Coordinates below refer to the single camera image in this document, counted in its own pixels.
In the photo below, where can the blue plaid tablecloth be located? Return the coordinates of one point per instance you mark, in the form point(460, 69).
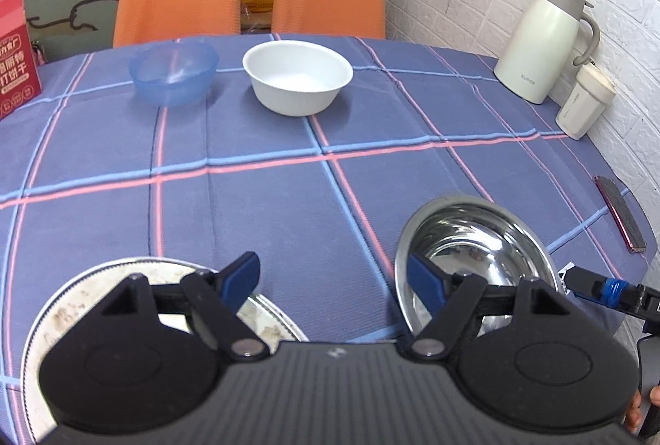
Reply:
point(91, 173)

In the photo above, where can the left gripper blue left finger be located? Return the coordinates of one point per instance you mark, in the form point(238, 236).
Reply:
point(238, 280)

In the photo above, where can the smartphone in pink case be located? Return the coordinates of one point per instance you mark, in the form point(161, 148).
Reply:
point(621, 214)

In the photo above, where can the cream thermos jug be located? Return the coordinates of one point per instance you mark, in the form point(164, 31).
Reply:
point(539, 48)

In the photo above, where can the red cracker box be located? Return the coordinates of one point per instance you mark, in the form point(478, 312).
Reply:
point(18, 69)

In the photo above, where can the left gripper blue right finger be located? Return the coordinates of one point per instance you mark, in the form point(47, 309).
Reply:
point(432, 285)

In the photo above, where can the blue plastic bowl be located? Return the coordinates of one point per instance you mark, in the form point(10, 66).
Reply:
point(174, 73)

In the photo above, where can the floral rimmed deep plate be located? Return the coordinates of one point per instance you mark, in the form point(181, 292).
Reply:
point(76, 297)

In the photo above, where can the stainless steel bowl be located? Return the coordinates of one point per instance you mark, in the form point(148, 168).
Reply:
point(468, 235)

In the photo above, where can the cream tumbler cup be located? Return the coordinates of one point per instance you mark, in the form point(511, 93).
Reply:
point(591, 94)

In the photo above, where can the white ceramic bowl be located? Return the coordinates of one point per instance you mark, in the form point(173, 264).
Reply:
point(296, 78)

